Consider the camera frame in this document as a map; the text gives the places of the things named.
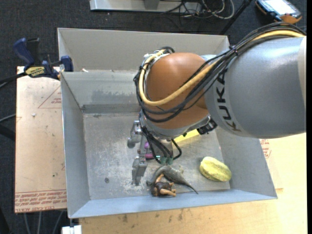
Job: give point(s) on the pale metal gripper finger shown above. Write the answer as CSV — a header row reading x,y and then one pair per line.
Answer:
x,y
136,173
143,166

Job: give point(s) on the purple toy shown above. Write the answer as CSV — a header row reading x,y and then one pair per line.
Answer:
x,y
147,151

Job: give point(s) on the brown toy animal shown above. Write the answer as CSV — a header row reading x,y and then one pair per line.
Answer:
x,y
162,188

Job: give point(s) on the grey metal bin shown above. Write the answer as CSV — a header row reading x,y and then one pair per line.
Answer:
x,y
109,155

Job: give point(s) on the grey toy lizard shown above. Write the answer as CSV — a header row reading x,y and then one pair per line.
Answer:
x,y
175,175

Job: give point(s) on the bright yellow flat thing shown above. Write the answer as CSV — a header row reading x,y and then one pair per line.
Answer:
x,y
182,138

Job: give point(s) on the brown cardboard board, red print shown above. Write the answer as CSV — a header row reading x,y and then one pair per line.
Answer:
x,y
39,142

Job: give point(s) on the black cylinder on white bracket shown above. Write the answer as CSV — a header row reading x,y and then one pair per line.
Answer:
x,y
206,127

